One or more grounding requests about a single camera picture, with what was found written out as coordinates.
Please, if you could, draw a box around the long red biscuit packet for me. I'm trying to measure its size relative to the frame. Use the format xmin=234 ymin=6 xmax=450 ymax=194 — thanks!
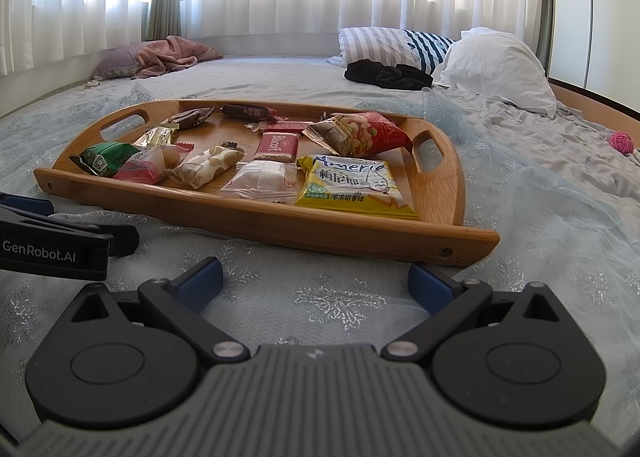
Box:
xmin=245 ymin=120 xmax=313 ymax=134

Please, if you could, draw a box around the wooden bed headboard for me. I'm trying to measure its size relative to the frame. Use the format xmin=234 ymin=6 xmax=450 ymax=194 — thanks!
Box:
xmin=547 ymin=77 xmax=640 ymax=122

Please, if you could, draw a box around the wooden tray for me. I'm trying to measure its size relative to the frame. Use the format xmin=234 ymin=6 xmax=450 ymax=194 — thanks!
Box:
xmin=34 ymin=98 xmax=501 ymax=268

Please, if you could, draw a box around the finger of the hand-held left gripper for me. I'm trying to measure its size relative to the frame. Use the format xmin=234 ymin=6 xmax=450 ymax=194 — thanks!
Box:
xmin=0 ymin=191 xmax=55 ymax=217
xmin=0 ymin=204 xmax=140 ymax=258

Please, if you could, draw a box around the striped pillow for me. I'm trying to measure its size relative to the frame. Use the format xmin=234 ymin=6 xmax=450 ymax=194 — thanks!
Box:
xmin=326 ymin=26 xmax=458 ymax=78

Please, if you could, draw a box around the white pillow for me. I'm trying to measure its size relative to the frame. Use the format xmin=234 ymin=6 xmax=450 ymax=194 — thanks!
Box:
xmin=431 ymin=27 xmax=558 ymax=119

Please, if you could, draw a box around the brown snack packet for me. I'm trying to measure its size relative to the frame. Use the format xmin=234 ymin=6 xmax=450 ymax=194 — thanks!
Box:
xmin=167 ymin=106 xmax=217 ymax=130

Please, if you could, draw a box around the yellow snack packet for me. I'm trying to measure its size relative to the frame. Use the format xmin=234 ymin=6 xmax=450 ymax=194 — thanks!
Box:
xmin=294 ymin=154 xmax=420 ymax=221

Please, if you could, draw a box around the red brown wafer packet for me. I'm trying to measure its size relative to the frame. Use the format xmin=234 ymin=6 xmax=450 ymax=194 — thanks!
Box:
xmin=221 ymin=104 xmax=283 ymax=122

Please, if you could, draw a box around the gold snack packet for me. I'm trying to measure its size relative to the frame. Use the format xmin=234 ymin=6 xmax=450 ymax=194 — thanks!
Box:
xmin=131 ymin=124 xmax=181 ymax=149

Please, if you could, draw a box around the white snack packet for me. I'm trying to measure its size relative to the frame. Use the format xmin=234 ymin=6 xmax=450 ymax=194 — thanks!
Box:
xmin=220 ymin=160 xmax=298 ymax=203

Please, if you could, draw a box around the pink snack packet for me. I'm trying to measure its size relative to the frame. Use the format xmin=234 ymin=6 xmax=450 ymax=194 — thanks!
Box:
xmin=111 ymin=144 xmax=168 ymax=185

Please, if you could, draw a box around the grey bed sheet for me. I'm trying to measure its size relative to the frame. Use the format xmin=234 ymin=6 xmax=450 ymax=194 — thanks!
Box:
xmin=50 ymin=54 xmax=640 ymax=218

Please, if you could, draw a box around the small red biscuit packet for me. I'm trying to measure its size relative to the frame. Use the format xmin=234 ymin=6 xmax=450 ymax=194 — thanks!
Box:
xmin=254 ymin=131 xmax=301 ymax=163

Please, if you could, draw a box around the light blue snowflake bedspread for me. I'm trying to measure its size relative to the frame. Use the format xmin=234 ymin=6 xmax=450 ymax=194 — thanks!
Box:
xmin=0 ymin=84 xmax=640 ymax=438

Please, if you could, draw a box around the purple pillow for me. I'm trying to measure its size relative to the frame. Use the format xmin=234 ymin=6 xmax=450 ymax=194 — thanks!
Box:
xmin=92 ymin=43 xmax=146 ymax=80

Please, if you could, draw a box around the pink yarn ball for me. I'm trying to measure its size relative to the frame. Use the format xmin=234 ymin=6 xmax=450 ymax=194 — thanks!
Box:
xmin=608 ymin=131 xmax=635 ymax=155

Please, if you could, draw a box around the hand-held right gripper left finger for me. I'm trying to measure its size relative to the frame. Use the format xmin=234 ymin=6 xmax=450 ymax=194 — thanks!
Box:
xmin=59 ymin=257 xmax=251 ymax=365

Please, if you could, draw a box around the pink blanket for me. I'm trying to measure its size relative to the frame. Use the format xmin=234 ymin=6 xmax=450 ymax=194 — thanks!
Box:
xmin=131 ymin=35 xmax=224 ymax=80

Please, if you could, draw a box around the white brown snack bar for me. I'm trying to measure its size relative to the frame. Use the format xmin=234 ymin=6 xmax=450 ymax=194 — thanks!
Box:
xmin=165 ymin=140 xmax=246 ymax=189

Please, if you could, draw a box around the red peanut packet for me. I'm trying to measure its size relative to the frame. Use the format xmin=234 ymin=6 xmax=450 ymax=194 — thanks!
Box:
xmin=305 ymin=111 xmax=412 ymax=158

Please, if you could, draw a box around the black cloth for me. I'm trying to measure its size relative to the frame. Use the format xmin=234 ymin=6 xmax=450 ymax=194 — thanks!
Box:
xmin=344 ymin=58 xmax=435 ymax=92

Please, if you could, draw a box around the green snack packet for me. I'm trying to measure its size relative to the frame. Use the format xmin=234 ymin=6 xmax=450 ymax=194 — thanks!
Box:
xmin=70 ymin=141 xmax=143 ymax=177

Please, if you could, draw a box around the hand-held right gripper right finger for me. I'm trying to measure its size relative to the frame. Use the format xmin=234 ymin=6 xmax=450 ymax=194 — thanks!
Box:
xmin=380 ymin=260 xmax=576 ymax=364

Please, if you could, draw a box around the white wardrobe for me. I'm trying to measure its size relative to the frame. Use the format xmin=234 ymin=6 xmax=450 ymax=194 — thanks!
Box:
xmin=547 ymin=0 xmax=640 ymax=110

